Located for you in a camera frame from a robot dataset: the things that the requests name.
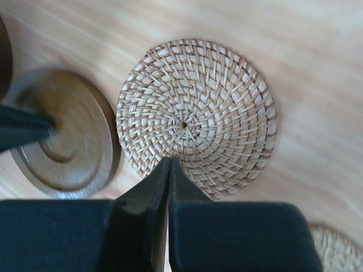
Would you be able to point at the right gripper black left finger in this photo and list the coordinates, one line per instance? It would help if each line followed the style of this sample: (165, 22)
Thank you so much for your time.
(124, 234)

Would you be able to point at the large woven rattan coaster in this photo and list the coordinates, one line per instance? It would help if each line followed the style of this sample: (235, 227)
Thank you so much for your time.
(336, 251)

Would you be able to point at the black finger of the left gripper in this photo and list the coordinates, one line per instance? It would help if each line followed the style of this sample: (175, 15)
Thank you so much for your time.
(15, 119)
(12, 139)

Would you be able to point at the brown wooden coaster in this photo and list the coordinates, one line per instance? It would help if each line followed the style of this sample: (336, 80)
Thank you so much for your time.
(82, 153)
(6, 62)

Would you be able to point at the small woven rattan coaster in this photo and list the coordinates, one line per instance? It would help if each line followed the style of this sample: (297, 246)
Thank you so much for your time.
(203, 104)

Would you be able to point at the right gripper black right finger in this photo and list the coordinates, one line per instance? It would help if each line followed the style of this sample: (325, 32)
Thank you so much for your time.
(234, 236)

